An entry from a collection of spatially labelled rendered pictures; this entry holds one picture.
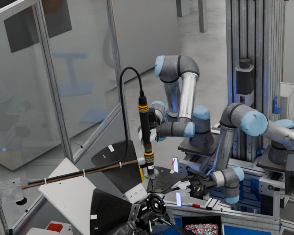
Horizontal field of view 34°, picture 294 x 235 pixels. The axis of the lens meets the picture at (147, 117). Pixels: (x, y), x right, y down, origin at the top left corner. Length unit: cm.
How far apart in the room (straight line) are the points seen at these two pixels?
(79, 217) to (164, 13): 480
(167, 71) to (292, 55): 140
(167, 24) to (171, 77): 423
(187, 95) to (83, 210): 77
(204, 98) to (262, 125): 356
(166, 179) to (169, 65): 60
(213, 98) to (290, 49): 226
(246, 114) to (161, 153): 263
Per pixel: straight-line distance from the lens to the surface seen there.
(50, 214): 291
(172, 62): 261
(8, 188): 216
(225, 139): 249
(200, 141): 295
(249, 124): 231
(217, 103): 576
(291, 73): 384
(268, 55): 276
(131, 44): 636
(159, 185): 241
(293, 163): 247
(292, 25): 371
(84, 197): 237
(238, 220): 275
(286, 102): 314
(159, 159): 479
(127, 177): 228
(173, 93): 275
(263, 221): 272
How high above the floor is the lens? 261
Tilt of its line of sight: 28 degrees down
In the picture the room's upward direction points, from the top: 6 degrees counter-clockwise
